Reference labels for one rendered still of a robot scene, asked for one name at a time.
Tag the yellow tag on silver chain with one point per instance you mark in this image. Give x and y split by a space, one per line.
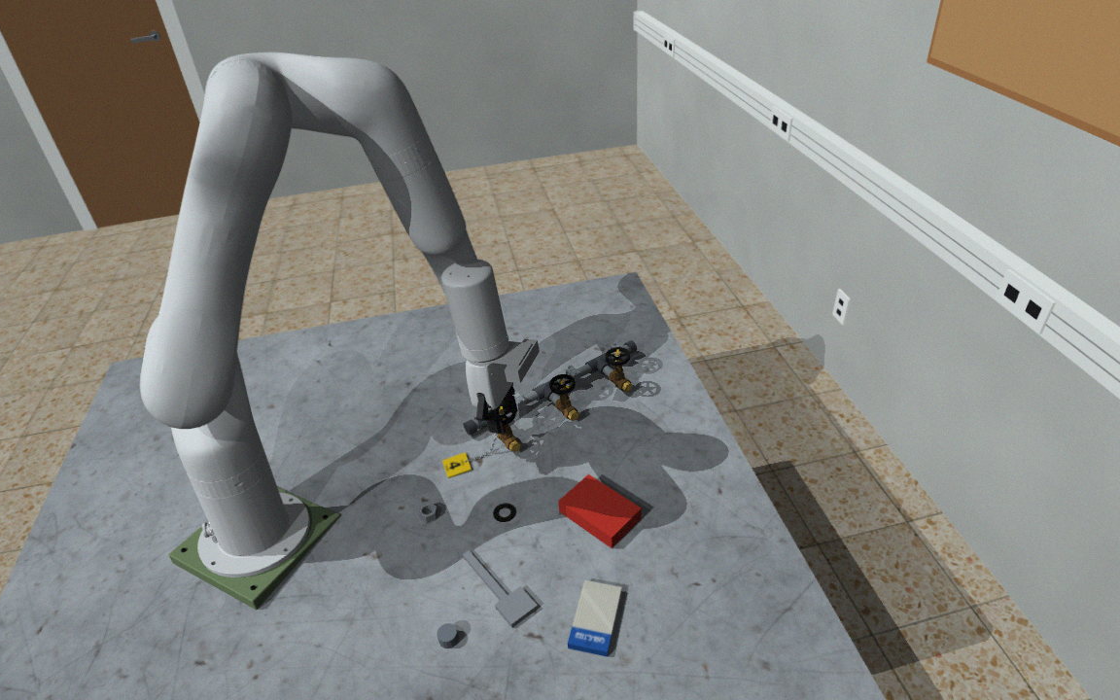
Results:
460 463

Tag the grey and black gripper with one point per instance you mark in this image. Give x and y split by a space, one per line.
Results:
488 385

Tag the grey cylinder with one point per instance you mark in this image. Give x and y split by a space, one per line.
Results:
447 635

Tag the black flat ring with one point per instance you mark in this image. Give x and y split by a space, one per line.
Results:
504 519

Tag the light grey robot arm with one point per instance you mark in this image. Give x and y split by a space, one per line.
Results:
187 378

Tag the dark red rectangular block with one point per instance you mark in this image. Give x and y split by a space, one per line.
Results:
600 511

